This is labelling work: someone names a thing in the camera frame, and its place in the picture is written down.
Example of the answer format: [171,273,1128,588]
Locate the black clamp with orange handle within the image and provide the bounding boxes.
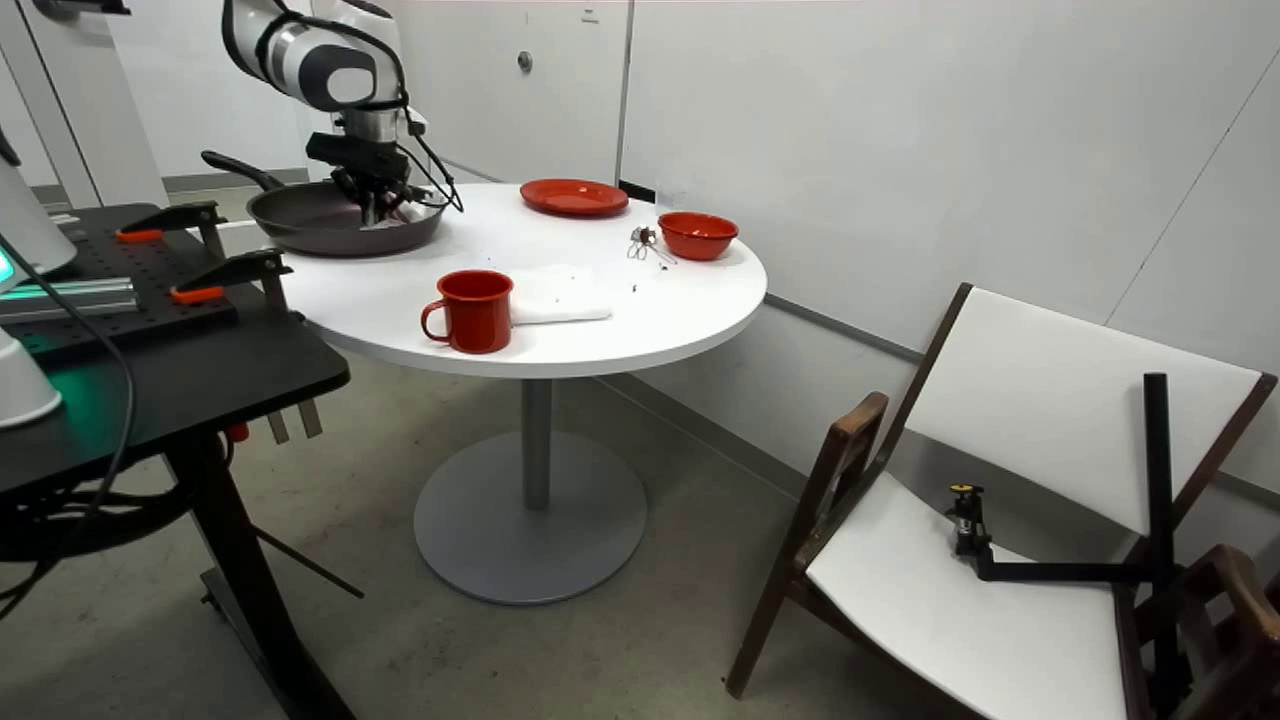
[169,244,294,319]
[110,199,231,265]

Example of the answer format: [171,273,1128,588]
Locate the red enamel mug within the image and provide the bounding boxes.
[415,269,517,356]

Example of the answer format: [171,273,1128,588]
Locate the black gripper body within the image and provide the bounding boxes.
[330,147,415,206]

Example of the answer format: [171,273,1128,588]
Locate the black desk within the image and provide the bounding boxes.
[0,198,366,720]

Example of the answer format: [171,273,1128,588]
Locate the black metal stand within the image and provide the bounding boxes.
[949,368,1184,720]

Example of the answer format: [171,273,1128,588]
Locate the black frying pan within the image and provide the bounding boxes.
[197,147,450,259]

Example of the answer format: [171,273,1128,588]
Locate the red plate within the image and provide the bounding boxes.
[517,175,630,223]

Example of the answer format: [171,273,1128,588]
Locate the silver aluminium rail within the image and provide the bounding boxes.
[0,273,142,329]

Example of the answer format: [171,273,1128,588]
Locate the dark wooden chair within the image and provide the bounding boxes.
[1122,535,1280,720]

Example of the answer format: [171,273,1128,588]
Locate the metal paper clips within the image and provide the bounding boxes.
[624,219,672,273]

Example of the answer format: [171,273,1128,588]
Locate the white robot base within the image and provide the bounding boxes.
[0,156,78,294]

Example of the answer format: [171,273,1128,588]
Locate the grey table pedestal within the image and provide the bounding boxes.
[410,376,650,614]

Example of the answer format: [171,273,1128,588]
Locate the black mounted device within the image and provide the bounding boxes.
[33,0,135,25]

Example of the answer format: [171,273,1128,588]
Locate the red bowl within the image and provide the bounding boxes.
[654,207,740,265]

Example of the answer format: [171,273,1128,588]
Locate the white rounded object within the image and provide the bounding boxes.
[0,323,63,434]

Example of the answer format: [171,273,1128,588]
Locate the wooden chair with white panels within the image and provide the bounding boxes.
[725,277,1280,720]

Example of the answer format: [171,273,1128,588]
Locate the black desk cable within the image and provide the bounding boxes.
[0,223,190,623]

